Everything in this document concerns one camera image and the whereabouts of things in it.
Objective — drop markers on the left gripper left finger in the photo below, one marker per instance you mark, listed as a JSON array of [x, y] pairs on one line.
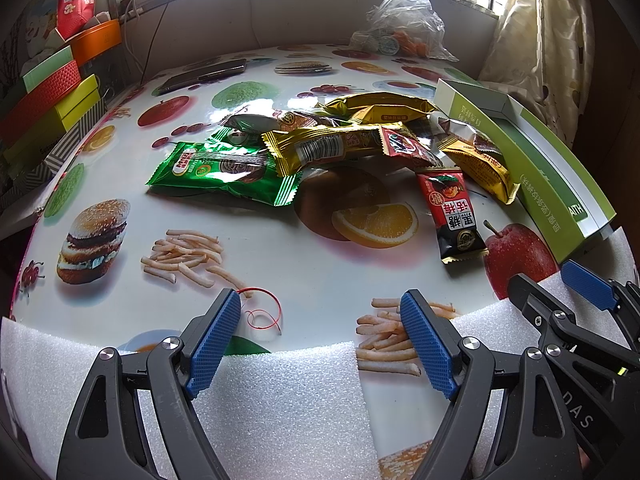
[[105, 437]]

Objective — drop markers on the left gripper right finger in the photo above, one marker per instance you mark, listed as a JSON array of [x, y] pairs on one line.
[[534, 438]]

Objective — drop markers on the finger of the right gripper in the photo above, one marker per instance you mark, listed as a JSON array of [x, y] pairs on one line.
[[621, 301], [559, 332]]

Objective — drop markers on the red black candy packet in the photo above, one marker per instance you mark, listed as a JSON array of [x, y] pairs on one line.
[[449, 202]]

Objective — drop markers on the yellow gold snack packet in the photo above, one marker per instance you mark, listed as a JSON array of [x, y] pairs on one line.
[[481, 160]]

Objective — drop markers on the green Milo biscuit packet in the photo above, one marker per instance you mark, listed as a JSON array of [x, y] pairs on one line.
[[217, 166]]

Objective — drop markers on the long gold snack bar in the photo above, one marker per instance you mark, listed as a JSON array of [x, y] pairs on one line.
[[298, 149]]

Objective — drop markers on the green white cardboard box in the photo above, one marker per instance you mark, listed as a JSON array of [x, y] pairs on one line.
[[567, 205]]

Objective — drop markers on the cream patterned curtain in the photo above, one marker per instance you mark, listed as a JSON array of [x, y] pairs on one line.
[[542, 55]]

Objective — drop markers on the clear plastic bag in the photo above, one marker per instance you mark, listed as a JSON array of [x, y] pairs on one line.
[[403, 27]]

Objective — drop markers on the red woven box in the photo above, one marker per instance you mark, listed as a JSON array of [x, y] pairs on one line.
[[30, 108]]

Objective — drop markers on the black smartphone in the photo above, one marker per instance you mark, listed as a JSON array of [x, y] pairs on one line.
[[210, 72]]

